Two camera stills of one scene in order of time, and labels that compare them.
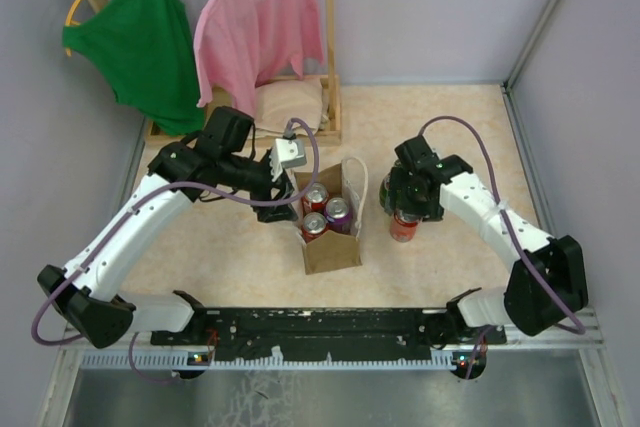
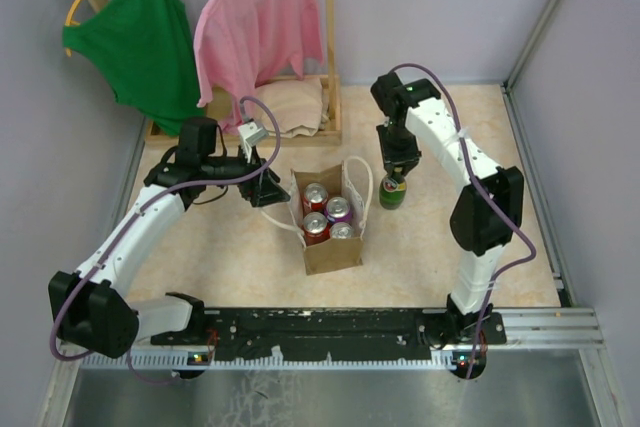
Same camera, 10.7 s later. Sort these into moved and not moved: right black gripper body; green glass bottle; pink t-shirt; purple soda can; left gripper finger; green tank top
Moved: right black gripper body; left gripper finger
Not moved: green tank top; green glass bottle; purple soda can; pink t-shirt
